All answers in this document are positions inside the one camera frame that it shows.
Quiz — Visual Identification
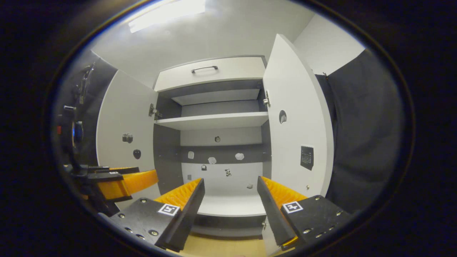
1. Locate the white cabinet door headphone sticker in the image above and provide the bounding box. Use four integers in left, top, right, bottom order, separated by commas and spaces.
262, 34, 335, 257

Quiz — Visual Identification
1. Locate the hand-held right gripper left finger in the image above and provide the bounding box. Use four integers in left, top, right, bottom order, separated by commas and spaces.
107, 178, 206, 252

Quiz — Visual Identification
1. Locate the white cabinet base board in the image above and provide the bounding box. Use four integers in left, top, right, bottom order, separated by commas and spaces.
196, 195, 266, 217

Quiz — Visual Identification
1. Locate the white cabinet shelf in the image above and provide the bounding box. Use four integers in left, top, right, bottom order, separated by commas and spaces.
155, 112, 269, 131

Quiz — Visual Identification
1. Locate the white double-door shoe cabinet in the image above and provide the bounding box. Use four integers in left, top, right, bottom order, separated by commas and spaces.
153, 79, 272, 239

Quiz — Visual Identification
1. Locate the white cabinet door camera sticker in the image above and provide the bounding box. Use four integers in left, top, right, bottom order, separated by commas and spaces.
96, 70, 159, 211

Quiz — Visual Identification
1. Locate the white cabinet drawer front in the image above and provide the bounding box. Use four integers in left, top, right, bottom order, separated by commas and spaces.
154, 55, 267, 92

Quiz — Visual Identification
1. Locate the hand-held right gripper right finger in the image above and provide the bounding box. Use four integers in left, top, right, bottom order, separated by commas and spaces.
257, 176, 352, 250

